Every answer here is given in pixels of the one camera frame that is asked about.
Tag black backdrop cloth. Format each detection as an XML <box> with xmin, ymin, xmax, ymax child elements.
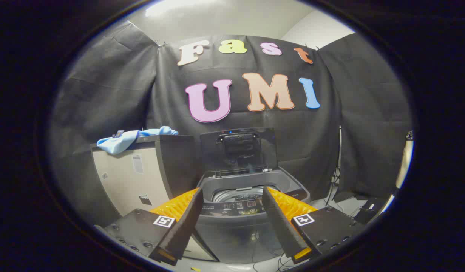
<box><xmin>49</xmin><ymin>21</ymin><xmax>413</xmax><ymax>227</ymax></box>

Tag grey and white cabinet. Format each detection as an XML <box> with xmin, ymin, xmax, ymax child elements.
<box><xmin>90</xmin><ymin>135</ymin><xmax>218</xmax><ymax>262</ymax></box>

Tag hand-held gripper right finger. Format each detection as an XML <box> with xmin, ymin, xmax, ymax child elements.
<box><xmin>262</xmin><ymin>186</ymin><xmax>366</xmax><ymax>264</ymax></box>

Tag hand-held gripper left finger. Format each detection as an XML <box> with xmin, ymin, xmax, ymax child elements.
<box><xmin>104</xmin><ymin>188</ymin><xmax>204</xmax><ymax>266</ymax></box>

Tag black box on floor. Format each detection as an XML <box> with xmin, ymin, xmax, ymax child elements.
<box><xmin>352</xmin><ymin>196</ymin><xmax>388</xmax><ymax>224</ymax></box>

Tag light blue shirt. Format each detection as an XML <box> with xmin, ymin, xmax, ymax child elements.
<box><xmin>97</xmin><ymin>126</ymin><xmax>179</xmax><ymax>155</ymax></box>

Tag tangled floor cables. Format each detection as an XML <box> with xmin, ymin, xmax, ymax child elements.
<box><xmin>251</xmin><ymin>252</ymin><xmax>295</xmax><ymax>272</ymax></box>

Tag grey washing machine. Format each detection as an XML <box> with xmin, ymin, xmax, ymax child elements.
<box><xmin>195</xmin><ymin>169</ymin><xmax>311</xmax><ymax>264</ymax></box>

